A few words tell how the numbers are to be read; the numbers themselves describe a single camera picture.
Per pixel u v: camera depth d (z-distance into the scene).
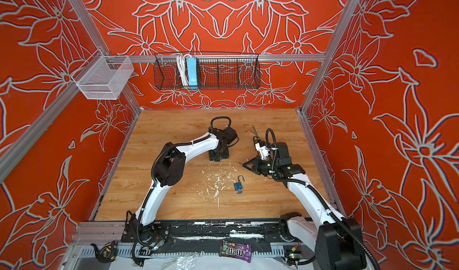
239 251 0.68
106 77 0.94
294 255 0.69
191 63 0.89
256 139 1.03
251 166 0.74
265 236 0.73
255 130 1.10
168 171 0.57
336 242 0.39
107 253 0.67
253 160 0.74
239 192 0.84
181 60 0.87
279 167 0.62
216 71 0.98
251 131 1.09
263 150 0.74
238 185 0.85
